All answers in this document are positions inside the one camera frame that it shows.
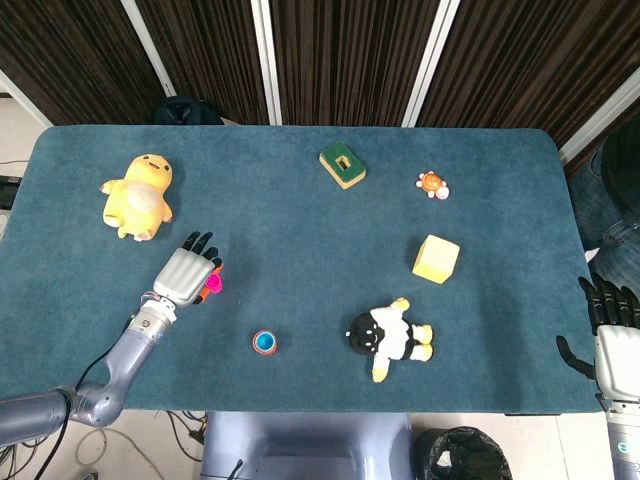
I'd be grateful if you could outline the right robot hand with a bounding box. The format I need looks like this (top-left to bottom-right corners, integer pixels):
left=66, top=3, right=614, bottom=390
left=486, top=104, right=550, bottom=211
left=556, top=273, right=640, bottom=401

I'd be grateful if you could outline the black chair back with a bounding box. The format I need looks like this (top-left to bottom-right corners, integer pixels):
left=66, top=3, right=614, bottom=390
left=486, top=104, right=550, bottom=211
left=153, top=95, right=225, bottom=127

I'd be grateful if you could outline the black floor cable bundle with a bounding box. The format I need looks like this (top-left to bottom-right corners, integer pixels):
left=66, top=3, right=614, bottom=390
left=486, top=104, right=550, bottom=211
left=0, top=439, right=46, bottom=479
left=164, top=410, right=207, bottom=446

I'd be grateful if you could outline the teal table mat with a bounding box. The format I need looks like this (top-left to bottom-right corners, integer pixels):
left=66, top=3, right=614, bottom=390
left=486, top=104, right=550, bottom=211
left=0, top=124, right=604, bottom=415

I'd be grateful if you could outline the yellow duck plush toy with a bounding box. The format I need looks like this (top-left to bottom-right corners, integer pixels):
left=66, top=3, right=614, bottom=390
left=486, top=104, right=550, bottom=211
left=99, top=153, right=175, bottom=243

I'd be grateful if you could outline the black and white plush doll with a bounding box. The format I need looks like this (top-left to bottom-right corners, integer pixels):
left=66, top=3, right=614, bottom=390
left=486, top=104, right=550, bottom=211
left=344, top=297, right=435, bottom=384

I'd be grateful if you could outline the person in blue jeans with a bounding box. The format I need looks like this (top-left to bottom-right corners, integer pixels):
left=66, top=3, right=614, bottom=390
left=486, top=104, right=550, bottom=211
left=569, top=117, right=640, bottom=291

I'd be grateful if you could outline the black floor device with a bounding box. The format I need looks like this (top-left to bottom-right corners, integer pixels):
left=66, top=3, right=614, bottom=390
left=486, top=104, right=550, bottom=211
left=0, top=174, right=21, bottom=211

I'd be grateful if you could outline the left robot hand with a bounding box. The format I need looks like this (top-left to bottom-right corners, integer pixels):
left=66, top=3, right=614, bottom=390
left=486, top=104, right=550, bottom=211
left=152, top=230, right=225, bottom=307

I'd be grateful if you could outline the white floor cable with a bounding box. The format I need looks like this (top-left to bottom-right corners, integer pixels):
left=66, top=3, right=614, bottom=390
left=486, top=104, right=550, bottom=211
left=74, top=427, right=151, bottom=480

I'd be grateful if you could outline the green and yellow sponge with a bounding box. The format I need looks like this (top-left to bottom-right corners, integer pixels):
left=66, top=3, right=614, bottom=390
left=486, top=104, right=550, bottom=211
left=318, top=141, right=367, bottom=191

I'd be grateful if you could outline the black trash bin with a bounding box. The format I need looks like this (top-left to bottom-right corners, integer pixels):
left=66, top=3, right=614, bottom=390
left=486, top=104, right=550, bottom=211
left=413, top=425, right=514, bottom=480

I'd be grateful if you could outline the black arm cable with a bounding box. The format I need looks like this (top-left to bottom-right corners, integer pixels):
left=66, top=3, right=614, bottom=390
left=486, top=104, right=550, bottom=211
left=32, top=319, right=139, bottom=480

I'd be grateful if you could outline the orange plastic cup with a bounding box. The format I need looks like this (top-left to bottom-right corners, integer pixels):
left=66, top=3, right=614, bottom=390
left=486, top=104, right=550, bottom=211
left=252, top=329, right=280, bottom=356

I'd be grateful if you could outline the orange turtle toy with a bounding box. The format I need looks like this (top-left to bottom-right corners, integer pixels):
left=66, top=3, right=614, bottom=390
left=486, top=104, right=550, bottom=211
left=414, top=170, right=451, bottom=202

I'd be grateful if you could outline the yellow foam cube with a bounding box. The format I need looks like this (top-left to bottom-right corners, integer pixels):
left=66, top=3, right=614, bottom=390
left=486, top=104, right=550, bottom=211
left=411, top=234, right=461, bottom=285

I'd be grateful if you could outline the blue-grey robot torso base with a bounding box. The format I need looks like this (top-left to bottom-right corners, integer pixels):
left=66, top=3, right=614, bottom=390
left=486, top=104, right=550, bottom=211
left=200, top=410, right=415, bottom=480

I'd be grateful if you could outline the white partition post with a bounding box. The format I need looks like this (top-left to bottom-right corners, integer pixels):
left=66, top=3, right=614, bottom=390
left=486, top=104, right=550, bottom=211
left=249, top=0, right=284, bottom=126
left=558, top=64, right=640, bottom=164
left=402, top=0, right=461, bottom=129
left=0, top=67, right=54, bottom=129
left=119, top=0, right=176, bottom=99

